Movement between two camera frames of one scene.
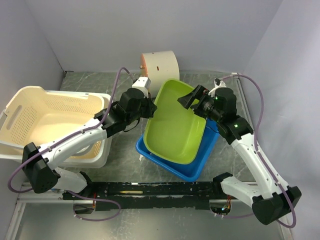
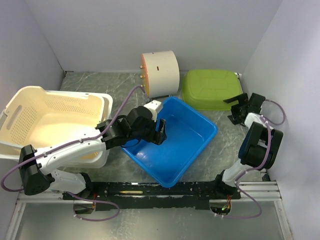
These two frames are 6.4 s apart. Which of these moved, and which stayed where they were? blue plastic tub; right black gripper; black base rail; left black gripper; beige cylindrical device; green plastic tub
Moved: green plastic tub; left black gripper; right black gripper; blue plastic tub
Stayed: beige cylindrical device; black base rail
